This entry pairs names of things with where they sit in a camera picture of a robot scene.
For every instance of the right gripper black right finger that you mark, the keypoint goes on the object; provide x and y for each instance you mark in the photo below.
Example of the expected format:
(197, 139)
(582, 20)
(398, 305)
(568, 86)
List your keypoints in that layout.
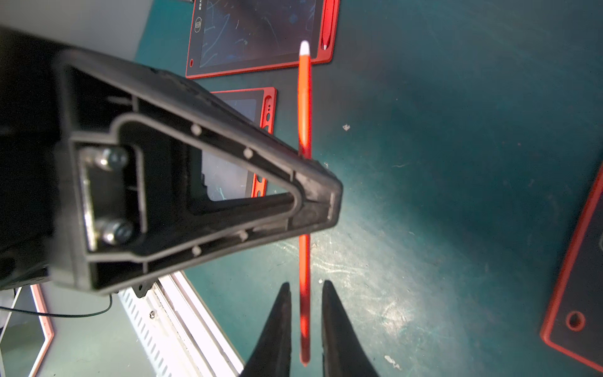
(343, 354)

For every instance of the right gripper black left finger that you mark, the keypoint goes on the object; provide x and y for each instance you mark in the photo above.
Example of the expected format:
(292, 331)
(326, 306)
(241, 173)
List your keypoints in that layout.
(272, 354)

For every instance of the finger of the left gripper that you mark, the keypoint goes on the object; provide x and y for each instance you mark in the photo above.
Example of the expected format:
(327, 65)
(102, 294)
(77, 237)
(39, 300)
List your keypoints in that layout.
(190, 240)
(111, 102)

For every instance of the red stylus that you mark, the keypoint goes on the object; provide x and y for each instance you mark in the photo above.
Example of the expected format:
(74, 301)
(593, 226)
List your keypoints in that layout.
(305, 150)
(326, 30)

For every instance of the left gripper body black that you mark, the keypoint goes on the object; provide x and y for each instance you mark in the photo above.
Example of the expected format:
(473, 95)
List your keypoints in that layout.
(34, 164)

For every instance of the red tablet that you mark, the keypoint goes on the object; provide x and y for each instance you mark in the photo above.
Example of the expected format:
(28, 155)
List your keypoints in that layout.
(573, 320)
(230, 37)
(226, 177)

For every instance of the aluminium rail frame front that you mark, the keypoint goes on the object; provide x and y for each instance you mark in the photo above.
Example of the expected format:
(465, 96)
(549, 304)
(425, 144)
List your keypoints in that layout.
(177, 331)

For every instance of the white pink tablet outside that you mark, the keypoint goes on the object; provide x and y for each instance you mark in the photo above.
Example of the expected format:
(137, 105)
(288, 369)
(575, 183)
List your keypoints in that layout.
(25, 336)

